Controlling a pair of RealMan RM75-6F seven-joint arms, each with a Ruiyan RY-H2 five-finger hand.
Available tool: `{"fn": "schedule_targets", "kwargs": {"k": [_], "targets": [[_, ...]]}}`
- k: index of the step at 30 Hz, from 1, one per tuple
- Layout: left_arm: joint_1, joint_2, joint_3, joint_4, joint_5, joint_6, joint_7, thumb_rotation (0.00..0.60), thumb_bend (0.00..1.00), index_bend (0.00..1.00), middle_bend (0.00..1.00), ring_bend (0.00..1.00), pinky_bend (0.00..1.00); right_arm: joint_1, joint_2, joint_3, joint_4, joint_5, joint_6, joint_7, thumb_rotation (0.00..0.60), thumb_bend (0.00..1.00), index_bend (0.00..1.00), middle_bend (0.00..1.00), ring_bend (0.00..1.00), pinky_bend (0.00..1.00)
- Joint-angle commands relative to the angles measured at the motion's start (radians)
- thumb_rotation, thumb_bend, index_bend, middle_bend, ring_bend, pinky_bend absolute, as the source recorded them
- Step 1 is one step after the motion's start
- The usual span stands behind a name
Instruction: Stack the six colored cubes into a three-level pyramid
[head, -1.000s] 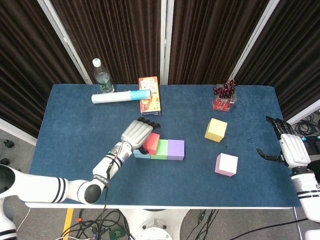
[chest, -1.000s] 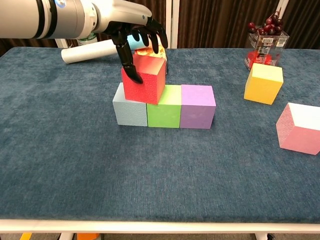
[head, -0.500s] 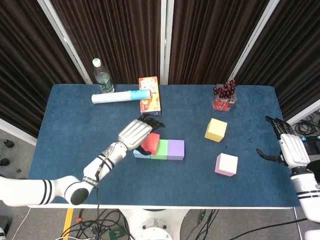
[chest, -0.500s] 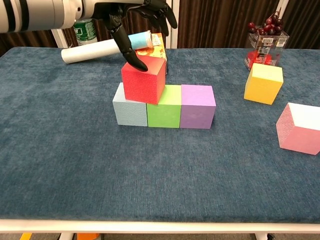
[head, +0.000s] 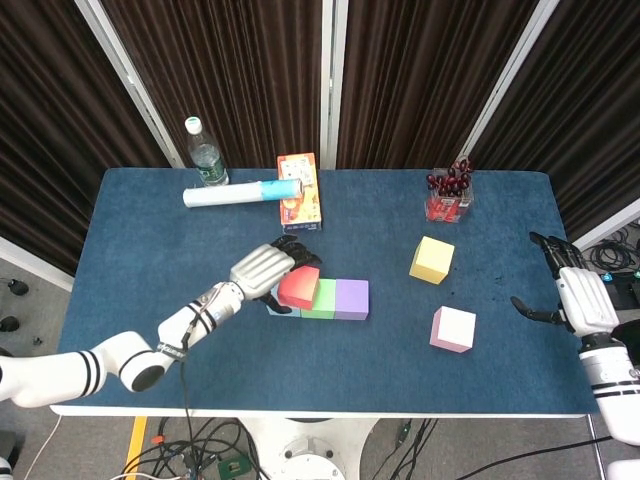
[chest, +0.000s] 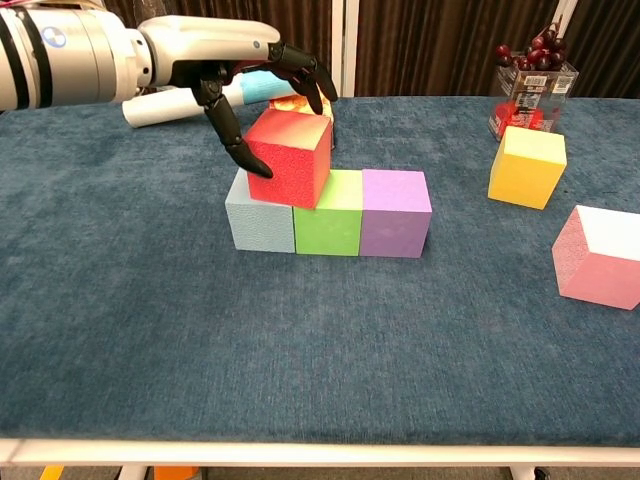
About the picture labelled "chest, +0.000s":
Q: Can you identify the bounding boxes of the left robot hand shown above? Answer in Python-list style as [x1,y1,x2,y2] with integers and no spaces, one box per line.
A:
[134,14,340,180]

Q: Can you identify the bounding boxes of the red foam cube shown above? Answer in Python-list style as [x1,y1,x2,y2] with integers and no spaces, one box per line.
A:
[243,108,334,210]

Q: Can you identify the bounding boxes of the light blue foam cube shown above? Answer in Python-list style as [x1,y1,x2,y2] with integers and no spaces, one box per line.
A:
[224,167,296,254]

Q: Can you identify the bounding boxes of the purple foam cube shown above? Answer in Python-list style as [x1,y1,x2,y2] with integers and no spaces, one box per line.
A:
[359,168,433,259]

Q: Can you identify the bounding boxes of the yellow foam cube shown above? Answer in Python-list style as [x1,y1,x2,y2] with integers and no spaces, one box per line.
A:
[487,125,569,211]

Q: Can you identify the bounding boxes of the white roll blue band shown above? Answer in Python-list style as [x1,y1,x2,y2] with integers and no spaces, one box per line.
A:
[122,69,296,130]

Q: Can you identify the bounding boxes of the orange blue snack box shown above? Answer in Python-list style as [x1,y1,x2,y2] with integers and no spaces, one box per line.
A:
[268,92,336,151]

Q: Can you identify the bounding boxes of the green foam cube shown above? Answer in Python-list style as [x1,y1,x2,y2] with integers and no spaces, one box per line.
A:
[292,168,364,257]

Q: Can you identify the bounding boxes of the brown pleated curtain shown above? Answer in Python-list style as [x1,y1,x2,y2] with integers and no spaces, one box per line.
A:
[99,0,640,114]

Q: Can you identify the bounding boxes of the red packet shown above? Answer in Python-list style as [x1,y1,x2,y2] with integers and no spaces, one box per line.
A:
[489,99,547,140]

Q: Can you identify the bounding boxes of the blue table cloth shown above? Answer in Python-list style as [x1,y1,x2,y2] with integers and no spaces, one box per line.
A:
[0,93,640,448]

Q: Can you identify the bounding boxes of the bunch of red grapes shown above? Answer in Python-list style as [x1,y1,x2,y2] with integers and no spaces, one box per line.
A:
[495,22,569,72]

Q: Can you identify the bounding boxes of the clear plastic box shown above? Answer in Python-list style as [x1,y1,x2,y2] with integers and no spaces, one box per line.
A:
[488,60,580,144]

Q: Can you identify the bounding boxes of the orange object under table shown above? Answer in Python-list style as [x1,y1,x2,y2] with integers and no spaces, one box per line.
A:
[153,464,200,480]

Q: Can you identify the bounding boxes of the pink foam cube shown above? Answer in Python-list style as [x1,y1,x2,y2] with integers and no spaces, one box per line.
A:
[551,204,640,312]

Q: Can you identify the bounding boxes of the white partition frame post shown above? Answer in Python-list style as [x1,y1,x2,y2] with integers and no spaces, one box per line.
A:
[548,0,581,39]
[331,0,359,99]

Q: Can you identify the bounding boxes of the white table frame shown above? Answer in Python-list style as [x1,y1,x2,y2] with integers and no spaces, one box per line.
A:
[0,438,640,480]

